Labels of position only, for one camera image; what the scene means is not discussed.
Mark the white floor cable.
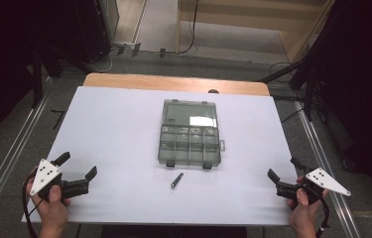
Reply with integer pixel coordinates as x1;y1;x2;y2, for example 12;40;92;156
88;46;122;74

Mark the small dark metal bit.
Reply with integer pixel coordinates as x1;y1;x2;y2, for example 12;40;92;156
170;172;186;189

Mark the black floor cable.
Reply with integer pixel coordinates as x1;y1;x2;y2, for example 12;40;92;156
268;60;307;125

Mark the light wooden furniture frame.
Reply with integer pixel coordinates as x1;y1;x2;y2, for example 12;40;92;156
175;0;336;64

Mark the black metal stand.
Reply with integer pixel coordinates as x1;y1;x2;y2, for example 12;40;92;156
29;39;92;110

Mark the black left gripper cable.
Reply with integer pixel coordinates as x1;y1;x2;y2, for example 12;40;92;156
21;169;45;238

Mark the black cabinet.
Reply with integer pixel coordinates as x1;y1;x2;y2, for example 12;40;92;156
72;0;121;64

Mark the black tripod stand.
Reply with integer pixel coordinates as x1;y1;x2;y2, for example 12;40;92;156
258;39;327;123

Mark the clear grey compartment storage box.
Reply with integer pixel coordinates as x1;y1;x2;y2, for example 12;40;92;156
157;98;227;171

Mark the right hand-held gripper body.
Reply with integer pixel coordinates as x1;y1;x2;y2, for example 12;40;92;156
275;167;352;205

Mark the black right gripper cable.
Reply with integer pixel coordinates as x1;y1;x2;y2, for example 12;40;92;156
314;189;331;238

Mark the person's left hand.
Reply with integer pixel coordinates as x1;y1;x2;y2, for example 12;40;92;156
25;168;72;238

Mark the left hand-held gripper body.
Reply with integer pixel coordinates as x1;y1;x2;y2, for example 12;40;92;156
29;158;90;203

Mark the aluminium floor rail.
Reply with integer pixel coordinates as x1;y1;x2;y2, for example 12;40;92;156
293;99;362;238
0;76;55;229

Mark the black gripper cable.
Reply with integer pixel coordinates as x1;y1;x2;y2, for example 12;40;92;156
314;189;331;238
21;169;45;238

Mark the black hanging cable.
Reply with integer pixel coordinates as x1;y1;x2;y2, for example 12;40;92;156
177;0;199;56

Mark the black angle bracket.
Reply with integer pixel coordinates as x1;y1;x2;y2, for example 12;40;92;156
50;109;66;131

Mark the person's right hand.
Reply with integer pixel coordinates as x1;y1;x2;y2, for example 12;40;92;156
287;176;330;238

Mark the white table cover board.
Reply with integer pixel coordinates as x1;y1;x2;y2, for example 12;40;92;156
21;85;301;227

